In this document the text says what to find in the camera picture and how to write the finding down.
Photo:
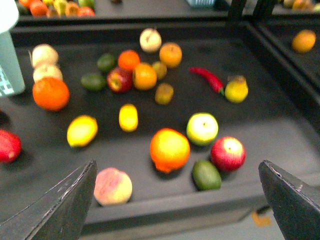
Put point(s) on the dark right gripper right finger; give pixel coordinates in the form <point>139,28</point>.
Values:
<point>295,204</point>

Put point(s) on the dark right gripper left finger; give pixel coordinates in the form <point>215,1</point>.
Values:
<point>60,213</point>

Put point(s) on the small yellow oblong lemon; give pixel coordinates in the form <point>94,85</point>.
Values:
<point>128,118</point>

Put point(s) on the light green plastic basket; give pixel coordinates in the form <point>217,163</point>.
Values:
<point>11,78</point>

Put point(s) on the black near shelf tray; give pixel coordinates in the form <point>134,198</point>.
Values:
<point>278,121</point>

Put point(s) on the black shelf tray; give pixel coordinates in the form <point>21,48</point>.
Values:
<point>278,121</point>
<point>140,11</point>

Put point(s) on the orange on right shelf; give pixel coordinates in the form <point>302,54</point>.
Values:
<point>304,41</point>

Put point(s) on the black shelf upright right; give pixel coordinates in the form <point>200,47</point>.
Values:
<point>262,10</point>

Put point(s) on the black far shelf tray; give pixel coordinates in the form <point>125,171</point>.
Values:
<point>140,11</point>

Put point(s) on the pink peach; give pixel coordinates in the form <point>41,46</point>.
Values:
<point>112,187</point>

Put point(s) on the red fruit far left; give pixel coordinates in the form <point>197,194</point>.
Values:
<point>10,146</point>

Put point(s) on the red apple front right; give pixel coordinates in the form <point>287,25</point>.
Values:
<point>228,154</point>

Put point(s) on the red apple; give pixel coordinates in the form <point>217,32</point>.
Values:
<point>228,154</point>
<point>119,80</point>

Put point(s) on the green avocado front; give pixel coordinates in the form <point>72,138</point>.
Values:
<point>206,176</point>

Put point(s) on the green avocado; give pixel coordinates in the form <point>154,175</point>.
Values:
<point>93,82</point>
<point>106,62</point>
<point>206,176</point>

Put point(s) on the green apple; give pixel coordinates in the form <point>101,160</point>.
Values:
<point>202,128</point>

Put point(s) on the large orange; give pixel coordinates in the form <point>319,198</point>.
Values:
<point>51,94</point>

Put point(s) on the yellow green pear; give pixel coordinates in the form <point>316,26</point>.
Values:
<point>236,89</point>

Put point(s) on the large orange grapefruit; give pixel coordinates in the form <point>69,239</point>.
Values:
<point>169,150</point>

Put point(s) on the green avocado centre lower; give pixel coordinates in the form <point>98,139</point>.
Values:
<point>93,82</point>

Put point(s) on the red chili pepper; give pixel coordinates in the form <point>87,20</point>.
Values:
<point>214,82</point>

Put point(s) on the white pear lower left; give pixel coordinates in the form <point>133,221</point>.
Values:
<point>47,71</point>

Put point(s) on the red apple centre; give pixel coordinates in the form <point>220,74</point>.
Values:
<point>119,80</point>

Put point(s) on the white pear upper left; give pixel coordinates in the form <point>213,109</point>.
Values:
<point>43,54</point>

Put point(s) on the green avocado centre upper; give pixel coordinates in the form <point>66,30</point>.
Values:
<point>106,62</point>

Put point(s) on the brown kiwi lower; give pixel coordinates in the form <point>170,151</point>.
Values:
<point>164,94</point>

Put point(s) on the yellow orange fruit centre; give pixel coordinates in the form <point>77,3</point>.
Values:
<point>144,77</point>

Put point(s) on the small orange tangerine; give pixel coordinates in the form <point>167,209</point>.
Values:
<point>128,60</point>

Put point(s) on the green kiwi upper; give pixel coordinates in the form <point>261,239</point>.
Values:
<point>160,68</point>

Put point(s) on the yellow orange apple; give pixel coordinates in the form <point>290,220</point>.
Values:
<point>170,54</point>

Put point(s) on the white pear with stem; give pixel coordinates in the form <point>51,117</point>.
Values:
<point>150,40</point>

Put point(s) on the pile of far fruit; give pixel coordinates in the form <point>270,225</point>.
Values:
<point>56,8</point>

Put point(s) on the blue shopping basket far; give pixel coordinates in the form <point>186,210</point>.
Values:
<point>201,3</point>

